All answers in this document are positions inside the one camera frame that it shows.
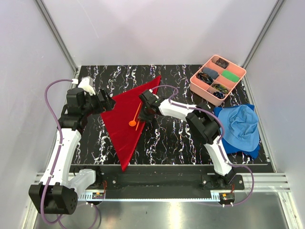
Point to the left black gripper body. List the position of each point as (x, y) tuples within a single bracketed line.
[(93, 105)]

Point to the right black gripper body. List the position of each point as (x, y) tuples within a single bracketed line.
[(146, 108)]

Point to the orange plastic spoon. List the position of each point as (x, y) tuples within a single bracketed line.
[(133, 122)]

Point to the red cloth napkin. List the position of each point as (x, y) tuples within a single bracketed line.
[(124, 137)]

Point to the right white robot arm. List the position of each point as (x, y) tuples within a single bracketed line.
[(204, 126)]

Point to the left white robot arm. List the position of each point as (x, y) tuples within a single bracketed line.
[(56, 193)]

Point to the multicolour bands left compartment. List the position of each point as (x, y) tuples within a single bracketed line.
[(204, 77)]

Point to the multicolour bands compartment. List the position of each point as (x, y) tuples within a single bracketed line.
[(221, 88), (204, 77)]

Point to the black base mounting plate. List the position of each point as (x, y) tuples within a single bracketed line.
[(198, 176)]

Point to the pink divided organizer tray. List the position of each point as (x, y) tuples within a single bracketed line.
[(206, 91)]

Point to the multicolour bands front compartment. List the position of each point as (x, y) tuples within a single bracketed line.
[(221, 88)]

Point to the grey-blue cloth in tray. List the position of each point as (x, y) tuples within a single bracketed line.
[(212, 73)]

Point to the dark patterned item in tray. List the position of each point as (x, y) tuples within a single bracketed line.
[(222, 63)]

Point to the green cloth in tray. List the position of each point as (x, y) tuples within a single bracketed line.
[(230, 76)]

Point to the light blue bucket hat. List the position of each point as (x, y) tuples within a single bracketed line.
[(240, 127)]

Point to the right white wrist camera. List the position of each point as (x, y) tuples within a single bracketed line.
[(151, 91)]

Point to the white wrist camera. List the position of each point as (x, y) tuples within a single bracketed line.
[(151, 91), (85, 85)]

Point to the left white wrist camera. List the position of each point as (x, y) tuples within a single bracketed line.
[(85, 85)]

